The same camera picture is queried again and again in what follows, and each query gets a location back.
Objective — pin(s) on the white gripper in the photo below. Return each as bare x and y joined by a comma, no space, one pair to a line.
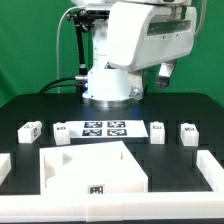
143,35

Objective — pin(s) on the white square table top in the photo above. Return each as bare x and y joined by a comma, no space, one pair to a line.
98,168

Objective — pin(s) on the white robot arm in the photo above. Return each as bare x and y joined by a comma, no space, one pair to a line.
108,86

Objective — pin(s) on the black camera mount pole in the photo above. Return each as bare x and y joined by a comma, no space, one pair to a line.
80,43

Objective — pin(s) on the white marker base plate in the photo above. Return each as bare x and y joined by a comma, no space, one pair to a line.
107,129

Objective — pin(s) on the white right wall piece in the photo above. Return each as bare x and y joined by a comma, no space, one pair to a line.
211,170

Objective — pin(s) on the white wall piece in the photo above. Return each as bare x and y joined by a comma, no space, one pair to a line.
5,166
211,170

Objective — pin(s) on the white front wall rail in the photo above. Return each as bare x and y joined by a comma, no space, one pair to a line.
112,207

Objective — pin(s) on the white left wall piece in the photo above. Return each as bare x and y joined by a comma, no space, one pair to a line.
5,166

